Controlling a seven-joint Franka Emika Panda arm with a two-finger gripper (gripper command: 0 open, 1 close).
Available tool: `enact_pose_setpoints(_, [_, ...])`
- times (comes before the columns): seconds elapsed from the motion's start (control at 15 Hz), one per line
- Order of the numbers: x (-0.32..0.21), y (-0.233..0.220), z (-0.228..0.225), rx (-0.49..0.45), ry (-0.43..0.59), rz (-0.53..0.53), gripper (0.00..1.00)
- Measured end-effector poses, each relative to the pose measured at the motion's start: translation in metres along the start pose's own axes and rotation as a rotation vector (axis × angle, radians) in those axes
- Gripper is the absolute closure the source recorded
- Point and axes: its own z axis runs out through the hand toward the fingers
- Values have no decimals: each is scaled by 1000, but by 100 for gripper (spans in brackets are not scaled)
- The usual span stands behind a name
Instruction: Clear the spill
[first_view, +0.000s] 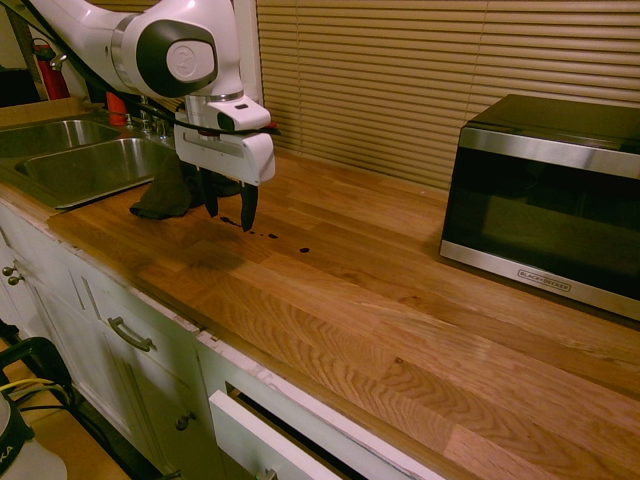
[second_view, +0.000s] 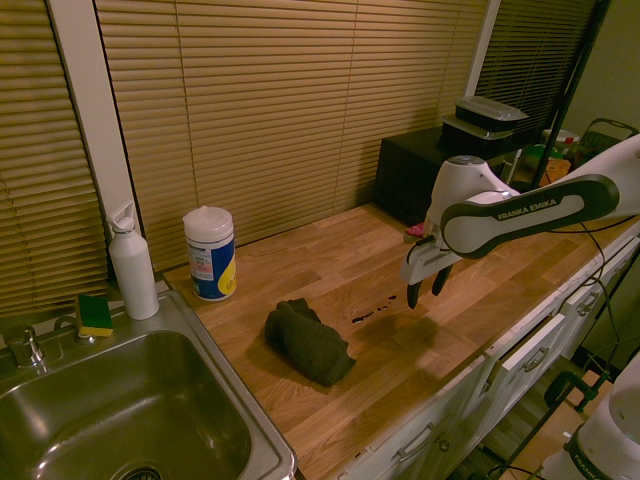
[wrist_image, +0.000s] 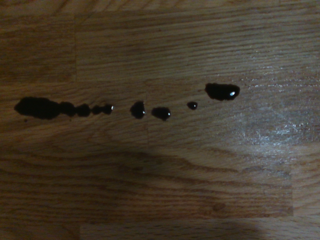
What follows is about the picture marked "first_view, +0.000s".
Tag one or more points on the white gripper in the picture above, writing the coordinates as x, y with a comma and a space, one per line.
225, 155

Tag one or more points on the dark grey terry cloth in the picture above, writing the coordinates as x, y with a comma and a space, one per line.
167, 192

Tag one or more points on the white robot base unit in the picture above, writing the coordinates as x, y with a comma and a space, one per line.
20, 445

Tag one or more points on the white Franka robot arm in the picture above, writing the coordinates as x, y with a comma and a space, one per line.
165, 45

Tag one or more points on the dark liquid spill drops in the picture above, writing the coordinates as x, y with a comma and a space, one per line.
272, 235

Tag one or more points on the chrome sink faucet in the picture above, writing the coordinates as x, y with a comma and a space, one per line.
152, 122

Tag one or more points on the red dish soap bottle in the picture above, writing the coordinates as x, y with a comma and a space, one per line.
116, 107

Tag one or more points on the stainless steel double sink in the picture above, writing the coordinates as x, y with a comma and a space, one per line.
75, 155

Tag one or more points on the white cabinet drawer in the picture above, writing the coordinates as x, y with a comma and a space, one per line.
135, 345

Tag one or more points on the red fire extinguisher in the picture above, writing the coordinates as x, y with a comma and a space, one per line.
51, 72

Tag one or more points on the round metal cabinet knob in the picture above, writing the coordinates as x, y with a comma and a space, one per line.
7, 271
14, 279
184, 421

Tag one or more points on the white open drawer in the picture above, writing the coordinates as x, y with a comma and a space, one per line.
260, 440

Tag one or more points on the beige window blind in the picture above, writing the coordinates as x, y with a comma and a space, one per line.
440, 70

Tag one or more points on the black steel microwave oven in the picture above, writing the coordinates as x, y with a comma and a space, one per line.
542, 200

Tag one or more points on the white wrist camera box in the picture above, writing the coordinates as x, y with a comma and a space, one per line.
240, 116

